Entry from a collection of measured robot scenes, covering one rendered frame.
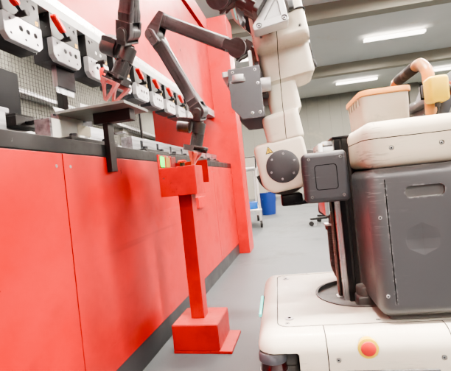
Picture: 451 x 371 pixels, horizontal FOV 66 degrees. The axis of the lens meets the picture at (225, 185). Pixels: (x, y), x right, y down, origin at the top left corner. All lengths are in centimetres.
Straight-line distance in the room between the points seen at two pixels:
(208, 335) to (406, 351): 79
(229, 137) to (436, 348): 269
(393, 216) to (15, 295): 94
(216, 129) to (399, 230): 263
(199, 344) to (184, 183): 67
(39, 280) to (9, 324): 12
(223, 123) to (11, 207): 266
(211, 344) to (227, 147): 219
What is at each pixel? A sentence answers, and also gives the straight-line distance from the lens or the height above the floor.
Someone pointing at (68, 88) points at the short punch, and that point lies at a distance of 147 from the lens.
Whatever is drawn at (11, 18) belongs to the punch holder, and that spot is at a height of 124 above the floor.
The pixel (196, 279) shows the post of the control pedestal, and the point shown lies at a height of 29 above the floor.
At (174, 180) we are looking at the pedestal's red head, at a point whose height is 72.
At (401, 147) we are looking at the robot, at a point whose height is 73.
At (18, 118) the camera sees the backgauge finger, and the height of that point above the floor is 101.
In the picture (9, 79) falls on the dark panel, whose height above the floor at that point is 130.
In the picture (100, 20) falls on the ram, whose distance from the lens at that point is 176.
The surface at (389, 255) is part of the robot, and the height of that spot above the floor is 46.
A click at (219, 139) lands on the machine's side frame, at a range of 341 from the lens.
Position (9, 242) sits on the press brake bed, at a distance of 96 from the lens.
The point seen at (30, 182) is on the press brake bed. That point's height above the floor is 75.
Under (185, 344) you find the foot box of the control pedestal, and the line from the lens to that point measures 160.
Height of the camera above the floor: 69
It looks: level
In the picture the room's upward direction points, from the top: 6 degrees counter-clockwise
